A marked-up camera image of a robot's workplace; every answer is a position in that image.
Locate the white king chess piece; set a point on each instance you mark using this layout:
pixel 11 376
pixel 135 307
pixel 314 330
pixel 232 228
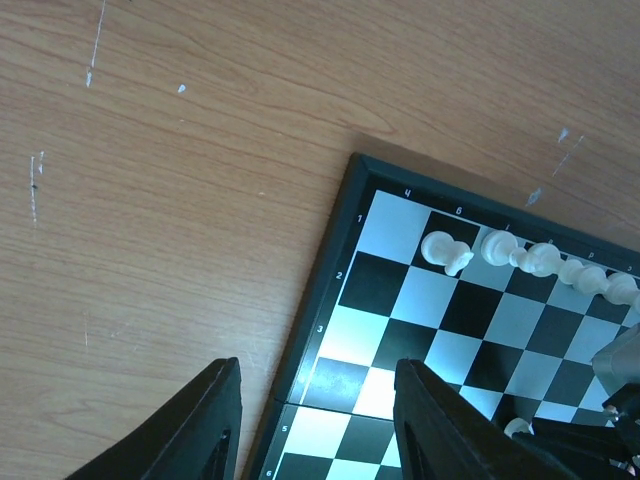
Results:
pixel 542 260

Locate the white bishop chess piece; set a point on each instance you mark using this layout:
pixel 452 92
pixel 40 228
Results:
pixel 500 248
pixel 622 289

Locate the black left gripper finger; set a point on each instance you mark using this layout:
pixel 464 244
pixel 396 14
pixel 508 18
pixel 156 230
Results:
pixel 440 435
pixel 194 435
pixel 584 451

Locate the white rook chess piece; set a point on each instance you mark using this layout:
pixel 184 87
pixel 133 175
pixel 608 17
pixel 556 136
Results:
pixel 518 425

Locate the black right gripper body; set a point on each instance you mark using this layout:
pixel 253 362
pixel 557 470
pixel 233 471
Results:
pixel 616 366

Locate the white queen chess piece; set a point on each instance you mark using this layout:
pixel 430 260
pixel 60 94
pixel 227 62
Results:
pixel 586 279

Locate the black and white chessboard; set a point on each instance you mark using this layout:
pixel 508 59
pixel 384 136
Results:
pixel 512 344

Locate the white knight chess piece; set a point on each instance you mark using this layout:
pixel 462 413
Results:
pixel 440 249

